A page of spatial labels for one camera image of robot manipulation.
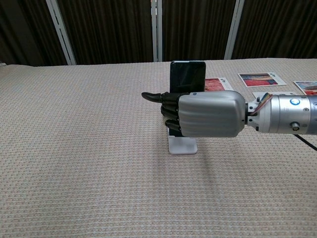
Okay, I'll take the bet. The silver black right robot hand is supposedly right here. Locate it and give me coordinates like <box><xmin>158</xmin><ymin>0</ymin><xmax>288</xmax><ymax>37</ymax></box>
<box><xmin>141</xmin><ymin>90</ymin><xmax>246</xmax><ymax>138</ymax></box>

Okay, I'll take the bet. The black smartphone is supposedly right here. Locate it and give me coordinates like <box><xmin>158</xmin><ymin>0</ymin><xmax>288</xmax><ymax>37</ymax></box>
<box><xmin>169</xmin><ymin>60</ymin><xmax>207</xmax><ymax>94</ymax></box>

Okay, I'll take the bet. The white phone stand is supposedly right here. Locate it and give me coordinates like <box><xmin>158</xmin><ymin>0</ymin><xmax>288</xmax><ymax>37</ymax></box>
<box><xmin>165</xmin><ymin>125</ymin><xmax>198</xmax><ymax>155</ymax></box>

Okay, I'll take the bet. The red gate postcard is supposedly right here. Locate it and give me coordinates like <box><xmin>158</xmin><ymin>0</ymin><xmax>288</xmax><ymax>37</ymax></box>
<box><xmin>237</xmin><ymin>72</ymin><xmax>287</xmax><ymax>88</ymax></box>

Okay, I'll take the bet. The red palace sky postcard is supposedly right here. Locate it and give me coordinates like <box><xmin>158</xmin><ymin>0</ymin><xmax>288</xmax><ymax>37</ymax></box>
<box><xmin>293</xmin><ymin>80</ymin><xmax>317</xmax><ymax>96</ymax></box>

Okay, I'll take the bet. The beige woven tablecloth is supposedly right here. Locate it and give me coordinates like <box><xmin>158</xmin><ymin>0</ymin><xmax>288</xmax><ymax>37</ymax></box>
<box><xmin>0</xmin><ymin>58</ymin><xmax>317</xmax><ymax>238</ymax></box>

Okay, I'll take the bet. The red wall postcard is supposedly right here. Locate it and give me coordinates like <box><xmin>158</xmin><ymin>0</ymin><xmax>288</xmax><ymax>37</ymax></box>
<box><xmin>205</xmin><ymin>77</ymin><xmax>234</xmax><ymax>92</ymax></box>

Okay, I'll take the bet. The snowy palace wall postcard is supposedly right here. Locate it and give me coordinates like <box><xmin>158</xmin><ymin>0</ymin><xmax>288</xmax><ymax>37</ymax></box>
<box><xmin>252</xmin><ymin>91</ymin><xmax>297</xmax><ymax>100</ymax></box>

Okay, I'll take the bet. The white screen frame post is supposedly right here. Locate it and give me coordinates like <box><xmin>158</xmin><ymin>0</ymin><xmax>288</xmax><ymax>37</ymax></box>
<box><xmin>223</xmin><ymin>0</ymin><xmax>245</xmax><ymax>60</ymax></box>
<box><xmin>150</xmin><ymin>0</ymin><xmax>163</xmax><ymax>62</ymax></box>
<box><xmin>46</xmin><ymin>0</ymin><xmax>77</xmax><ymax>66</ymax></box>

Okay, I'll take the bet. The black cable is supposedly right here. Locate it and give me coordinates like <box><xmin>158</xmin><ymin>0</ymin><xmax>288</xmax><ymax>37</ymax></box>
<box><xmin>294</xmin><ymin>134</ymin><xmax>317</xmax><ymax>151</ymax></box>

